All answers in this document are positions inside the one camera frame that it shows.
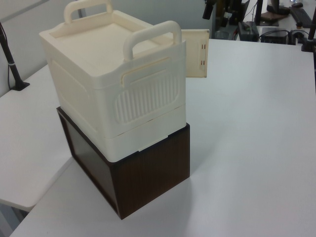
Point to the black camera stand pole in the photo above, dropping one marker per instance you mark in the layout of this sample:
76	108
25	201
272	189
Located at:
12	66

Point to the black equipment box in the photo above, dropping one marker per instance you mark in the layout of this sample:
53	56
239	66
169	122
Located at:
274	35

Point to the brown wooden stand base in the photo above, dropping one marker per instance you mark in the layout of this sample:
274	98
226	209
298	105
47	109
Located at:
270	18

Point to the black hanging device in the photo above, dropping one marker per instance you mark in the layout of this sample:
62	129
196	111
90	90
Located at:
208	10

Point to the black computer mouse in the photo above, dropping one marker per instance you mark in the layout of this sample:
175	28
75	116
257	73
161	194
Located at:
297	5

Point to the black keyboard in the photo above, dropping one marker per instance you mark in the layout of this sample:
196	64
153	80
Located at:
302	17

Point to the black monitor stand pole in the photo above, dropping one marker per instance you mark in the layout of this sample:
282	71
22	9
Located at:
258	12

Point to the black flat device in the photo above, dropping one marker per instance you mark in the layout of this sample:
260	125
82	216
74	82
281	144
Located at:
248	30

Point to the black clamped pole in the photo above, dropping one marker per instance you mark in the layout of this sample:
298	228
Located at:
309	39

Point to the dark brown wooden box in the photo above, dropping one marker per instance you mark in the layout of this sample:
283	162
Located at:
148	177

